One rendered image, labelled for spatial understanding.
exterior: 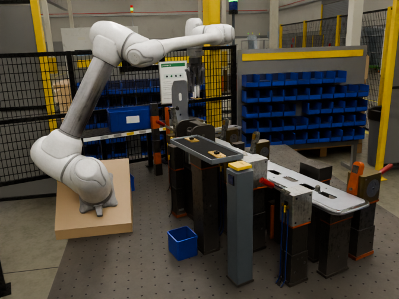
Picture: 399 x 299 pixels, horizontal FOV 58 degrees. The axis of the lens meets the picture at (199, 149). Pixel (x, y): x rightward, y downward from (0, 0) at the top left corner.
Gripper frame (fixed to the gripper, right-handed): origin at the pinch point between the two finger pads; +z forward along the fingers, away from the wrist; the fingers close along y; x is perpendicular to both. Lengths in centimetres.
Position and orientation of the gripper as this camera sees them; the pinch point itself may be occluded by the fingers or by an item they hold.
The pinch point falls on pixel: (196, 91)
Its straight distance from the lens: 220.1
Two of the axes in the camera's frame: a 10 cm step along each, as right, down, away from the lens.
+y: 8.8, -1.6, 4.5
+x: -4.7, -2.3, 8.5
